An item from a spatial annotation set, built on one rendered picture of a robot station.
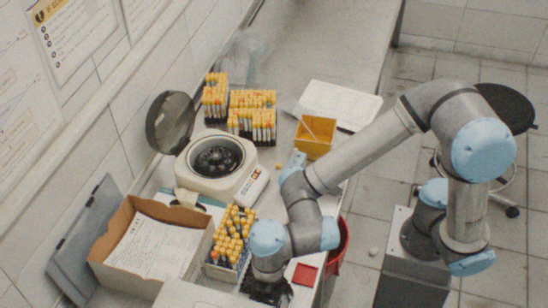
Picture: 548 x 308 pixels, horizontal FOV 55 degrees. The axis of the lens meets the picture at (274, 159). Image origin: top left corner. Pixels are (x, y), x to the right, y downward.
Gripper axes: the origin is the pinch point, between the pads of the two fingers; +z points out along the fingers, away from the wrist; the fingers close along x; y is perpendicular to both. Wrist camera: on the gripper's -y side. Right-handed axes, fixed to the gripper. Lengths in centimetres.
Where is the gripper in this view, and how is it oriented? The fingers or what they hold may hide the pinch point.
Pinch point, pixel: (273, 302)
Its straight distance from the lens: 140.9
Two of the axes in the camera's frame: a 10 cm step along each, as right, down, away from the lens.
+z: 0.2, 6.8, 7.4
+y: -3.1, 7.1, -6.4
